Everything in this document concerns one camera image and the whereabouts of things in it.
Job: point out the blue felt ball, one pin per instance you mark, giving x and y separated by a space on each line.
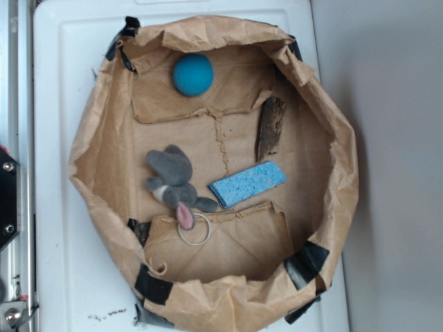
193 75

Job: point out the aluminium frame rail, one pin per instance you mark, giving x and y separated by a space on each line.
19 304

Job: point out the black mounting bracket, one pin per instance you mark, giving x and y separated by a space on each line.
8 202

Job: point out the dark brown wood chip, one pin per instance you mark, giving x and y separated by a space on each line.
270 128

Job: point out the grey plush bunny toy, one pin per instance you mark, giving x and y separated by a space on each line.
171 185

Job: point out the blue sponge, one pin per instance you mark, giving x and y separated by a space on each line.
248 183

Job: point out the brown paper bag bin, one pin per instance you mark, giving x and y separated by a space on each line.
240 268

